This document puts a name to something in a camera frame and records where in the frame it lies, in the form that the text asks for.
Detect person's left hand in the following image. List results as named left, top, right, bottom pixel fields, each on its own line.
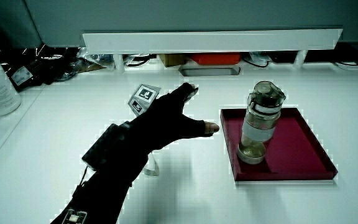
left=127, top=82, right=221, bottom=154

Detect clear bottle with grey lid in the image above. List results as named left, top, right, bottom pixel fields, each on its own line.
left=236, top=80, right=287, bottom=166

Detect person's left forearm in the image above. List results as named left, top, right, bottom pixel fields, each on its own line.
left=50, top=120, right=160, bottom=224

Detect brown cardboard box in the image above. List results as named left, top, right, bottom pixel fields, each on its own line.
left=158, top=54, right=186, bottom=68

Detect flat grey tray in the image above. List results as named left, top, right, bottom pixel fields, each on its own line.
left=178, top=64, right=241, bottom=77

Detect orange box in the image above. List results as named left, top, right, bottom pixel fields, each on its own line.
left=190, top=52, right=242, bottom=66

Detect white shelf riser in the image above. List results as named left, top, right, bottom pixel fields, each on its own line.
left=82, top=28, right=344, bottom=73

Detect black plastic bags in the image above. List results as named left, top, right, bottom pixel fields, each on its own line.
left=0, top=45, right=83, bottom=92

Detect dark red tray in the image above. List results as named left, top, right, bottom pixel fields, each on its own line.
left=219, top=107, right=339, bottom=182

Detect black cable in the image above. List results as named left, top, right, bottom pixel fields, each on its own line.
left=333, top=58, right=358, bottom=70
left=242, top=52, right=272, bottom=68
left=124, top=54, right=155, bottom=68

